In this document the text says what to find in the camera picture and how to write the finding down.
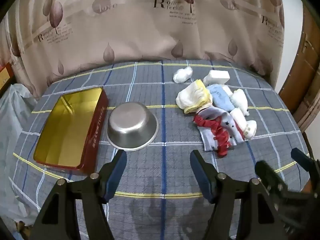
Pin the translucent plastic bag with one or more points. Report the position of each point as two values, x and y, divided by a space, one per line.
12 135

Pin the red ribbon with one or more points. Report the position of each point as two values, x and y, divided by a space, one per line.
217 130

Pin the brown wooden door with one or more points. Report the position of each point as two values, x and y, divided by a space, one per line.
303 75

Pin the light blue sock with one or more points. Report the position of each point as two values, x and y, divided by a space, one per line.
221 97

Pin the white and yellow cloth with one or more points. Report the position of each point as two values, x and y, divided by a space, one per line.
192 97

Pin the cream satin scrunchie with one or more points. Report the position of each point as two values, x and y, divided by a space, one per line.
239 101

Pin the red cardboard box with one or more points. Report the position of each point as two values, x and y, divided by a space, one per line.
4 76

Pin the stainless steel bowl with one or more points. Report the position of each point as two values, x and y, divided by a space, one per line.
132 127

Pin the white balled sock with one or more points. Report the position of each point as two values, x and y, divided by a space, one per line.
182 74

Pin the beige leaf print curtain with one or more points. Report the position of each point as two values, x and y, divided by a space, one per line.
140 30

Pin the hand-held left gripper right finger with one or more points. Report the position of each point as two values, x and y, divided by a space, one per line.
202 178

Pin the white sponge block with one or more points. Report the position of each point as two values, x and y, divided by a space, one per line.
217 77

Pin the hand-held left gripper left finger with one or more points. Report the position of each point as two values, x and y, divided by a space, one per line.
116 173

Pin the red and gold tin box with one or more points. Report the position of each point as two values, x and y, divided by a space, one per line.
70 127

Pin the grey plaid bedsheet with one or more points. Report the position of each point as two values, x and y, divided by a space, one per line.
150 97

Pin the blue white starred cloth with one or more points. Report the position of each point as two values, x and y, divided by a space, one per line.
230 127

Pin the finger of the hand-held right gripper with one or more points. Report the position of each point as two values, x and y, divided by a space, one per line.
300 156
266 171

